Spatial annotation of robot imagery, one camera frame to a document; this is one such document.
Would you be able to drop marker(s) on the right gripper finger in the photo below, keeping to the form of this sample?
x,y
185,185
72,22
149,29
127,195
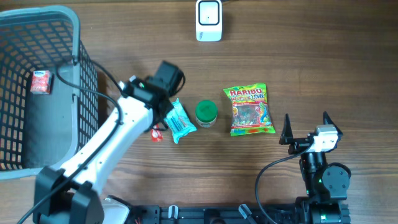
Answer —
x,y
328,120
286,136

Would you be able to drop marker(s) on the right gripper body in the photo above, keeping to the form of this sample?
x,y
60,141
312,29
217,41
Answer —
x,y
298,144

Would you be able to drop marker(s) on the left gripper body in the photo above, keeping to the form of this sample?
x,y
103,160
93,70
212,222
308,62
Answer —
x,y
161,117

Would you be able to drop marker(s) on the teal wet wipes pack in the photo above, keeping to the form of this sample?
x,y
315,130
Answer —
x,y
178,121

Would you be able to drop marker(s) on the Haribo gummy candy bag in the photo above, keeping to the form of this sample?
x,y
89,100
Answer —
x,y
250,110

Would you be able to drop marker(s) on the red coffee stick sachet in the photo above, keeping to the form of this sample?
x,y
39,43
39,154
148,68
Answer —
x,y
156,134

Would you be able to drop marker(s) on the green lid jar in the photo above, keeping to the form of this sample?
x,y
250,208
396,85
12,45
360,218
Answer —
x,y
206,113

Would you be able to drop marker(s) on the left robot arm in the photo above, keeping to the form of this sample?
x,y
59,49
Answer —
x,y
71,194

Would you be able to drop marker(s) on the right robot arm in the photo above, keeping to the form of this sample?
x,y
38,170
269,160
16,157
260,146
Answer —
x,y
326,183

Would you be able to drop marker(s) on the white barcode scanner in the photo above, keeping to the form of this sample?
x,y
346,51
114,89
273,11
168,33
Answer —
x,y
209,20

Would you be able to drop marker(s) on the red tissue pack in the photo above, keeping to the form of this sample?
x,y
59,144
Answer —
x,y
41,82

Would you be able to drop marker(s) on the grey plastic shopping basket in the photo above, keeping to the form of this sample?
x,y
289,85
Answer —
x,y
44,130

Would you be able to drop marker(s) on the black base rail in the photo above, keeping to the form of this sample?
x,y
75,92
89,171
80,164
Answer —
x,y
277,213

